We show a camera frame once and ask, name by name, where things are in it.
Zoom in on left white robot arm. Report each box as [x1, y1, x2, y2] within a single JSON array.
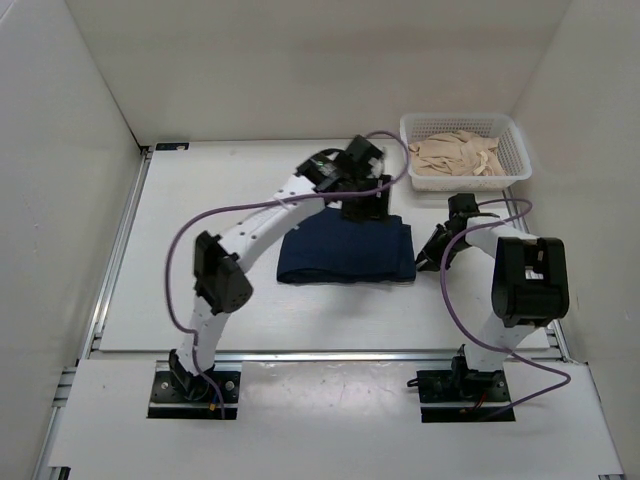
[[164, 146, 395, 402]]

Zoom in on blue label sticker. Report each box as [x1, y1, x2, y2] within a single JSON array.
[[154, 142, 190, 151]]

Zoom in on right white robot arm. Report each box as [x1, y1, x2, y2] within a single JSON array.
[[413, 193, 569, 403]]

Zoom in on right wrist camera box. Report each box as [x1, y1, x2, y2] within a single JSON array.
[[448, 193, 480, 219]]

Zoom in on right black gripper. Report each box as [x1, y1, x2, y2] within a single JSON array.
[[414, 224, 470, 272]]

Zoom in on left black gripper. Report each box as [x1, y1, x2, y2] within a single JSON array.
[[337, 171, 391, 226]]

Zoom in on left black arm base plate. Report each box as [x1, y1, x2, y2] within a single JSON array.
[[147, 369, 241, 421]]

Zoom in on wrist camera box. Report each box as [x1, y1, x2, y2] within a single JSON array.
[[336, 135, 384, 178], [448, 193, 480, 219]]

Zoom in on white plastic mesh basket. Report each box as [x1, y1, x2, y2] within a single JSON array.
[[400, 113, 532, 192]]

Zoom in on dark blue denim trousers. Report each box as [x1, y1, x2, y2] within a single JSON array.
[[276, 208, 416, 285]]

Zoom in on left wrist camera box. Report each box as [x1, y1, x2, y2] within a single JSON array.
[[336, 135, 384, 178]]

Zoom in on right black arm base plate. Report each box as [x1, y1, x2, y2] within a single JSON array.
[[406, 370, 516, 424]]

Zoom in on beige trousers in basket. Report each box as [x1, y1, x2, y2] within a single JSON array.
[[408, 130, 506, 177]]

